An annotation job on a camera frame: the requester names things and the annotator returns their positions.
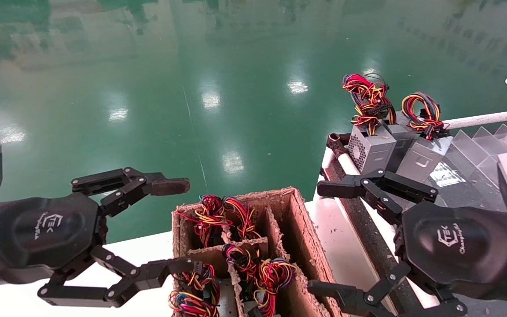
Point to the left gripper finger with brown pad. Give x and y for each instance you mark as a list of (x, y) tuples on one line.
[(170, 185)]

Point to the grey power supply right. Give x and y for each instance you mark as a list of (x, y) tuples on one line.
[(423, 158)]

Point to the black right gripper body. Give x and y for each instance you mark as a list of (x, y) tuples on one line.
[(451, 242)]

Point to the clear acrylic divider rack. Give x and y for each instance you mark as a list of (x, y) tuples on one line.
[(478, 147)]

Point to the black pipe joint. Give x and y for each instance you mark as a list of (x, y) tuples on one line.
[(335, 141)]

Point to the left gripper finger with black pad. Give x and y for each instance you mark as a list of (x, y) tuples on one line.
[(148, 270)]

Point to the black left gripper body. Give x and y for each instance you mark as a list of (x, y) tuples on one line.
[(46, 229)]

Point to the brown pulp divider box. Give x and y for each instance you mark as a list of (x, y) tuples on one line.
[(299, 229)]

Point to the white printed label sheet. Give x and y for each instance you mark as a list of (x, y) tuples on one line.
[(445, 175)]

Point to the white cross pipe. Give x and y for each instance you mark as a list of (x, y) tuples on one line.
[(482, 119)]

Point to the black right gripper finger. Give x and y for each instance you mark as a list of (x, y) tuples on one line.
[(346, 297), (341, 187)]

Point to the white pipe leg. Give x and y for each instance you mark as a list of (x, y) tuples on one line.
[(327, 163)]

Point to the black conveyor belt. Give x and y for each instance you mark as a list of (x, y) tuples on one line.
[(359, 229)]

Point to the dark grey power supply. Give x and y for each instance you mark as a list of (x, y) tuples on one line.
[(401, 141)]

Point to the grey power supply left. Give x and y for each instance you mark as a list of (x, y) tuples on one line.
[(374, 152)]

